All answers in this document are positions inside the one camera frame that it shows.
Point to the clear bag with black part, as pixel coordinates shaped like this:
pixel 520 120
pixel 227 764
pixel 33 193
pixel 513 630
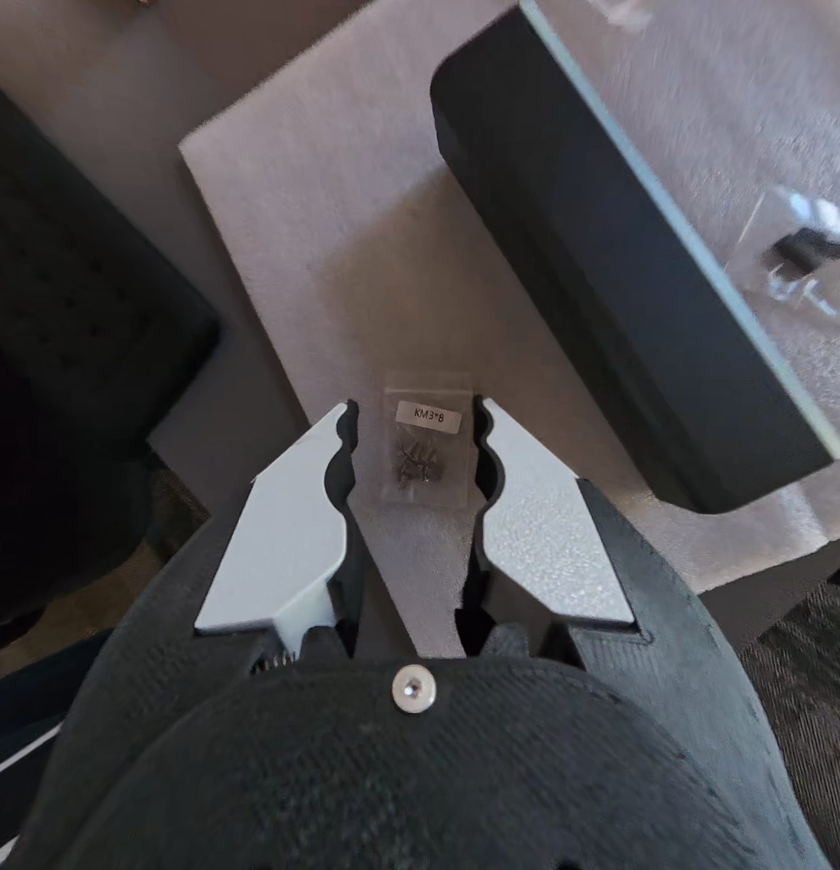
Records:
pixel 800 258

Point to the black box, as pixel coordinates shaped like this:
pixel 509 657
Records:
pixel 596 272

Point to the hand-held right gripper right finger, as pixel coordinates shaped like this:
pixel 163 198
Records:
pixel 549 537

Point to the grey foam sheet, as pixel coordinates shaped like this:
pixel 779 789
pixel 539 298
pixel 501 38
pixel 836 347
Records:
pixel 324 238

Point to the labelled bag of dark screws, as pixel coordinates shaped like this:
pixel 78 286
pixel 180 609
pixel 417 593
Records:
pixel 426 462

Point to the dark desk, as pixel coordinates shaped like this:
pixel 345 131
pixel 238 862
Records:
pixel 86 54

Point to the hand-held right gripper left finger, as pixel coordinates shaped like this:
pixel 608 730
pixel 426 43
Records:
pixel 284 537

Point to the black perforated panel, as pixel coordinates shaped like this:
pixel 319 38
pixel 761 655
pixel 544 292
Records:
pixel 86 340

